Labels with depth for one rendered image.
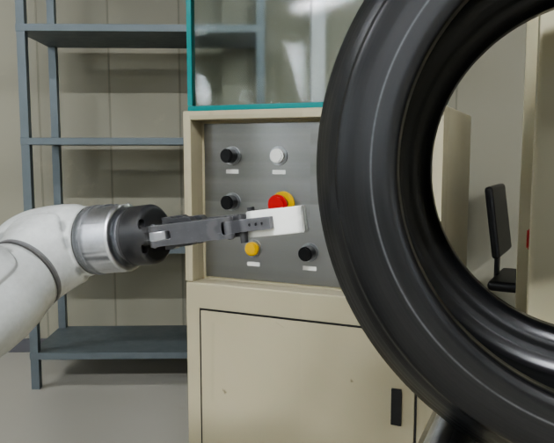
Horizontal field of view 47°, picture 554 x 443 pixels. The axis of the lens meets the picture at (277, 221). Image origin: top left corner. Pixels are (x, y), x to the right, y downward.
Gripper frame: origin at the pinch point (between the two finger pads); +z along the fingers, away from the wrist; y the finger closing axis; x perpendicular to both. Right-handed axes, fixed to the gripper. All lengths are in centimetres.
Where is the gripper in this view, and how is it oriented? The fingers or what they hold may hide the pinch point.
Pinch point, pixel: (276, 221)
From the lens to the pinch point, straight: 72.5
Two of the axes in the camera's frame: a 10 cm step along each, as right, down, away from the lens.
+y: 4.0, -0.9, 9.1
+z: 9.1, -0.9, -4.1
